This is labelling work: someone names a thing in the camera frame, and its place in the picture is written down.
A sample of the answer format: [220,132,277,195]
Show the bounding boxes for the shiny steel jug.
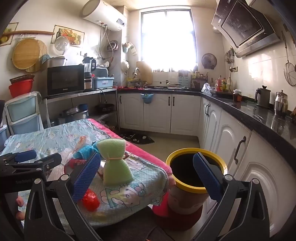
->
[274,90,289,116]

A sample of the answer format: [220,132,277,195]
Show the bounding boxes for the cartoon printed blanket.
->
[0,119,170,229]

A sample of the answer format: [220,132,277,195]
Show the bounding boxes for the wooden cutting board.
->
[136,61,152,85]

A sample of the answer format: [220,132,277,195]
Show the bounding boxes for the yellow rimmed trash can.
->
[159,148,228,231]

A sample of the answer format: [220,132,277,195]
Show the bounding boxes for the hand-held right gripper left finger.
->
[24,152,103,241]

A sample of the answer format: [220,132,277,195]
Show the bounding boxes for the light blue organiser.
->
[178,71,190,88]

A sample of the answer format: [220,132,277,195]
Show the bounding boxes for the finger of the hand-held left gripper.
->
[0,150,37,164]
[8,153,62,172]

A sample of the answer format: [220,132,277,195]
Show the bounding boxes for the green wall holder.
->
[122,42,136,55]

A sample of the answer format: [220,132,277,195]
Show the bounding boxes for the black microwave oven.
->
[46,65,85,97]

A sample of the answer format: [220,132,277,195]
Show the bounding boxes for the blue hanging bin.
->
[141,93,154,105]

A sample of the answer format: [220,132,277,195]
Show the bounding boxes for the black floor mat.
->
[120,133,155,144]

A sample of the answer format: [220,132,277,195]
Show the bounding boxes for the green sponge cloth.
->
[96,138,134,185]

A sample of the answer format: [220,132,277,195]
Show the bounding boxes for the round wall fan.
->
[201,53,217,69]

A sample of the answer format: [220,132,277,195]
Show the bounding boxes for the round clear pot lid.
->
[55,36,70,55]

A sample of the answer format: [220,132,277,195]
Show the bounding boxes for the grey blue storage box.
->
[93,67,115,89]

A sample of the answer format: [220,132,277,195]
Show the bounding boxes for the red plastic bag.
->
[82,188,100,212]

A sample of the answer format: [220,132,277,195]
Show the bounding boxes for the dark spice rack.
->
[191,72,207,90]

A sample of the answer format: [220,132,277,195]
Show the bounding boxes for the black range hood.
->
[211,0,281,58]

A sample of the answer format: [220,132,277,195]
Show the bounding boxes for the steel cooking pot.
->
[58,105,89,124]

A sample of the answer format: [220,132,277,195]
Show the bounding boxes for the kitchen window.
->
[141,9,198,66]

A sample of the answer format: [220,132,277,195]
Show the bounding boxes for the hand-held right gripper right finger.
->
[193,152,272,241]

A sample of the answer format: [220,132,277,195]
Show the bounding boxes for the steel sink faucet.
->
[133,67,148,88]

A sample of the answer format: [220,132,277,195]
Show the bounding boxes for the white wrapper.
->
[47,146,77,181]

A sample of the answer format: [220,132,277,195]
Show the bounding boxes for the coiled grey hose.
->
[105,40,119,52]

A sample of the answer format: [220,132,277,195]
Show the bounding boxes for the hanging kitchen utensils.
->
[225,47,235,71]

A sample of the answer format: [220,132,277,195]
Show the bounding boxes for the brown glass jar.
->
[232,89,243,102]

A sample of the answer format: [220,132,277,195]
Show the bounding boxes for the red plastic basin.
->
[9,79,35,98]

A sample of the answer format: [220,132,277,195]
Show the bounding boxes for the blue knitted scrub cloth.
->
[73,142,99,160]

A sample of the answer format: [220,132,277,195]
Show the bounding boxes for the plastic drawer cabinet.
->
[5,91,44,135]

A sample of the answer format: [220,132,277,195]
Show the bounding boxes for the steel kitchen shelf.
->
[45,88,118,130]

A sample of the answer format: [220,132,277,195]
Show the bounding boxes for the white water heater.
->
[80,0,128,31]

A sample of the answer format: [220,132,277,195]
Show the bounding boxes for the grey electric kettle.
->
[255,86,271,109]

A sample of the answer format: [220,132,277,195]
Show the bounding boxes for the round bamboo tray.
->
[12,38,48,72]

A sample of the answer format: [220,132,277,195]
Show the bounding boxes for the wire skimmer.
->
[281,31,296,87]

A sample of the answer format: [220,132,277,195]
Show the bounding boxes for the black wok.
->
[95,103,115,113]

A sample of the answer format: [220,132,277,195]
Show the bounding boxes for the person's left hand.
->
[15,196,29,220]

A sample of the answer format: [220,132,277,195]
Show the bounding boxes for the black kitchen countertop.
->
[117,86,296,158]

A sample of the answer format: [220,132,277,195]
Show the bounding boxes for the red snack packet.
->
[67,158,87,168]

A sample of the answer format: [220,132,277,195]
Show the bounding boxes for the white kitchen cabinets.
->
[117,91,296,232]

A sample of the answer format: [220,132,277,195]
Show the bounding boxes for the fruit wall picture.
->
[0,22,19,47]
[54,25,85,47]

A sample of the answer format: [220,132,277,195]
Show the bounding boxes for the black metal tray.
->
[209,90,234,99]

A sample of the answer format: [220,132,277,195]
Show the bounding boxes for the black blender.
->
[83,57,96,90]

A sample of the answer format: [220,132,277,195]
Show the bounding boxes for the wooden rolling pin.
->
[2,30,55,36]

